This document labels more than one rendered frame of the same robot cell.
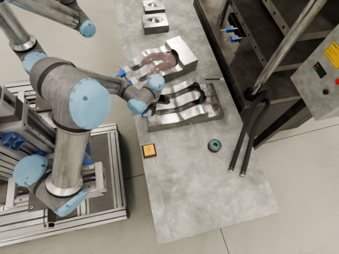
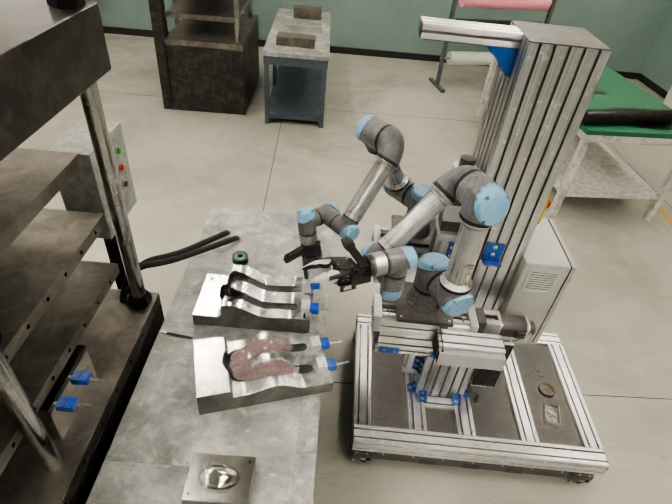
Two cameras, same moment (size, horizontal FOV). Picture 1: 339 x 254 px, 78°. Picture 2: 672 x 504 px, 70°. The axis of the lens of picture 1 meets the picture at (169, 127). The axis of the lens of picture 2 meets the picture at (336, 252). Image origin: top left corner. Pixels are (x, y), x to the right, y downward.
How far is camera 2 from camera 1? 2.20 m
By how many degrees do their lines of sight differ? 75
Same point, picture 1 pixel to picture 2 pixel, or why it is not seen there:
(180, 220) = not seen: hidden behind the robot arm
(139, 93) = (326, 208)
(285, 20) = (90, 229)
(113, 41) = not seen: outside the picture
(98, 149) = (388, 405)
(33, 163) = (420, 190)
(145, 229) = (336, 323)
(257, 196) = (224, 219)
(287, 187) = not seen: hidden behind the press
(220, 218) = (271, 216)
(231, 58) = (108, 369)
